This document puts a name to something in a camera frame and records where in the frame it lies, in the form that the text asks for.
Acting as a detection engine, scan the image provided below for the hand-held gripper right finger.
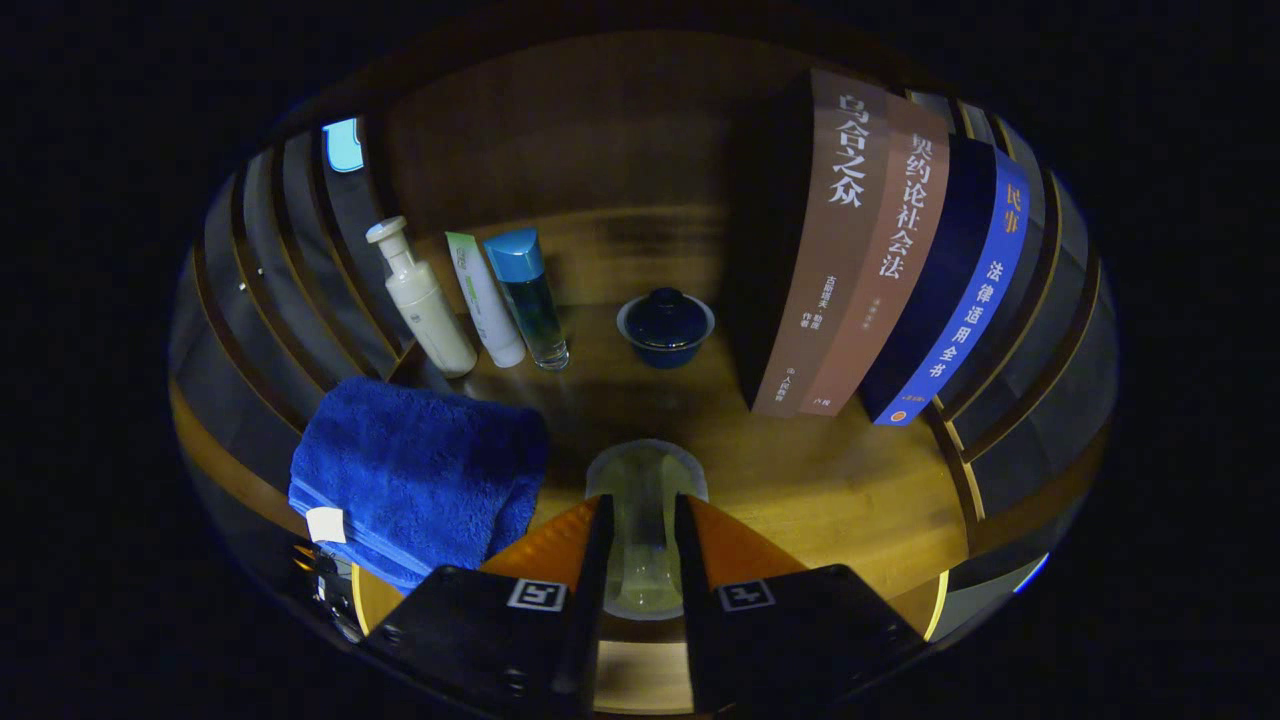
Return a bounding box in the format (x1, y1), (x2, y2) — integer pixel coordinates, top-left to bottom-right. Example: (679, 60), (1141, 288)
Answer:
(673, 493), (926, 716)

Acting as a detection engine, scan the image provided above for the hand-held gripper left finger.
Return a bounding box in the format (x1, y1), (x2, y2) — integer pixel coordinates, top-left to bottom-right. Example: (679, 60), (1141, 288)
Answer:
(360, 493), (614, 720)

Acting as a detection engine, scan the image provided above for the scrub sponge with green handle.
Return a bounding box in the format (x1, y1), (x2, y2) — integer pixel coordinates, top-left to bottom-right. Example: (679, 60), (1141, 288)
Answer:
(585, 438), (709, 621)

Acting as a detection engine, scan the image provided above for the wooden countertop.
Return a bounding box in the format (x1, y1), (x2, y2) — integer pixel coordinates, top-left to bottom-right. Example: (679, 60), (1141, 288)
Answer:
(170, 205), (1101, 716)

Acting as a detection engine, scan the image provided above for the wooden cabinet with slatted sides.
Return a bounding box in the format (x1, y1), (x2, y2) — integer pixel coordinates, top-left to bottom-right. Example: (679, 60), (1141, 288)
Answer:
(170, 30), (1116, 641)

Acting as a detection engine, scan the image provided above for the folded blue towel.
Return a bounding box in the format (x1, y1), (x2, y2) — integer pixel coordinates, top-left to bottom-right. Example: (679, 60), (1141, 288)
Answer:
(288, 376), (549, 593)

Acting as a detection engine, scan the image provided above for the white pump bottle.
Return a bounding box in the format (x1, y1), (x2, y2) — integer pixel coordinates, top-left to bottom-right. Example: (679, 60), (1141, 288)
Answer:
(365, 216), (479, 379)

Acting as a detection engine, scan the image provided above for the white and green tube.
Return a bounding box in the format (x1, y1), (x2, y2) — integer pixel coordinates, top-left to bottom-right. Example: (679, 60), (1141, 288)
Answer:
(445, 232), (527, 369)

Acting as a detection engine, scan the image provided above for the dark blue lidded teacup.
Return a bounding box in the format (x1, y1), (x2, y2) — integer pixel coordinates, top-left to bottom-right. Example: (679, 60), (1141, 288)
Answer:
(616, 288), (716, 370)

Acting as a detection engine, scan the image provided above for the clear bottle with blue cap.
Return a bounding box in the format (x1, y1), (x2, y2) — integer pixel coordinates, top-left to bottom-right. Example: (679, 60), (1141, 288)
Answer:
(484, 229), (570, 372)

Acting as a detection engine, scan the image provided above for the dark brown book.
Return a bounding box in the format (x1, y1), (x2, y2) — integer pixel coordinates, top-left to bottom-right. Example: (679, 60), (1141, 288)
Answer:
(730, 68), (891, 419)

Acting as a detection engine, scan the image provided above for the blue book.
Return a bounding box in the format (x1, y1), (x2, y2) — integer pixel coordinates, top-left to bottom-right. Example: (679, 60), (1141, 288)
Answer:
(860, 135), (1031, 428)

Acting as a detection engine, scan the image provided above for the light brown book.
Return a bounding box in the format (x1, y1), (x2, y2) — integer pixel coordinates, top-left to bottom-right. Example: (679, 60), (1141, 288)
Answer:
(800, 95), (951, 418)

